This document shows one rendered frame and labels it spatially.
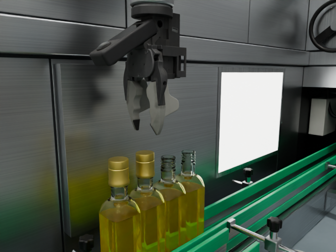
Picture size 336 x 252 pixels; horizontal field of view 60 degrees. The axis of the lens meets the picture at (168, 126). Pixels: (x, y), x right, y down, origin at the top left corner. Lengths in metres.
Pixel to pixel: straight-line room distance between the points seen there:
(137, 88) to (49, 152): 0.21
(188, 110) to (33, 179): 0.41
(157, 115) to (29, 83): 0.24
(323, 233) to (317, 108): 0.64
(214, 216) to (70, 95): 0.48
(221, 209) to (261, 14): 0.68
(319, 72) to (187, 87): 0.82
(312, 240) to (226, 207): 0.40
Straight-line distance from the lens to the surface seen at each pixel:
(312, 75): 1.47
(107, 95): 0.61
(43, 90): 0.58
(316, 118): 1.60
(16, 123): 0.57
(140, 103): 0.55
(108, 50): 0.45
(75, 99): 0.58
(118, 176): 0.49
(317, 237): 1.18
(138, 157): 0.52
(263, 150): 1.16
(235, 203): 0.88
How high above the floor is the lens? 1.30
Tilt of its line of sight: 10 degrees down
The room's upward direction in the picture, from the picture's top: straight up
